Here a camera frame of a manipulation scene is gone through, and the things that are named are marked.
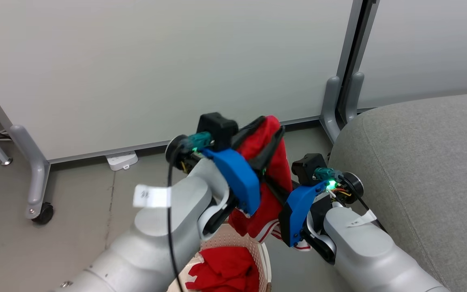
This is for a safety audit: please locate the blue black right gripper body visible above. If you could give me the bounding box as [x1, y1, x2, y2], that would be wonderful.
[278, 170, 365, 248]

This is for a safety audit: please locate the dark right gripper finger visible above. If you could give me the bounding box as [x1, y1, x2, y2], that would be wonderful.
[263, 175, 295, 198]

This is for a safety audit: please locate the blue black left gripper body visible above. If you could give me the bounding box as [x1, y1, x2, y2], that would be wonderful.
[165, 135, 261, 217]

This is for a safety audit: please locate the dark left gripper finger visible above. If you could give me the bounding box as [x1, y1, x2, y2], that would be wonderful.
[232, 116, 267, 150]
[250, 126, 286, 173]

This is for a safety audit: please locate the red jersey with white stripes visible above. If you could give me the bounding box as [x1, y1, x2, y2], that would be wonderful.
[228, 115, 312, 252]

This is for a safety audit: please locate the plain red garment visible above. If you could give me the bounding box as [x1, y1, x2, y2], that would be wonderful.
[185, 246, 260, 292]

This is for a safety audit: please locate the cream perforated laundry basket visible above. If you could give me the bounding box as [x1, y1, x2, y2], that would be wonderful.
[167, 222, 273, 292]

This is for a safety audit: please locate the white paper tag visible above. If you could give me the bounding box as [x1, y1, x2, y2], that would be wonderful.
[346, 209, 377, 228]
[133, 184, 172, 209]

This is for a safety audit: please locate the white power strip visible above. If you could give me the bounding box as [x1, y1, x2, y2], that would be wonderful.
[106, 150, 139, 171]

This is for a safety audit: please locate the wide white partition panel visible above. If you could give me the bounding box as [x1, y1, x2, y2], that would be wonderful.
[0, 0, 356, 163]

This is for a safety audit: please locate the grey fabric sofa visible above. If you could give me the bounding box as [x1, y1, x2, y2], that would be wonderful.
[328, 91, 467, 292]

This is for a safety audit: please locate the narrow white partition panel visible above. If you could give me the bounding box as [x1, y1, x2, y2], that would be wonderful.
[357, 0, 467, 110]

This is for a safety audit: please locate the black caster wheel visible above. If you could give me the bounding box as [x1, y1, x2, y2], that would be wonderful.
[31, 202, 54, 225]

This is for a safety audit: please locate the grey partition leg with caster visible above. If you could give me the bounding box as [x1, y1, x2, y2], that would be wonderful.
[9, 125, 51, 220]

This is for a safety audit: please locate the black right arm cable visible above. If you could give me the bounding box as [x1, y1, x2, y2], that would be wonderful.
[315, 167, 385, 231]

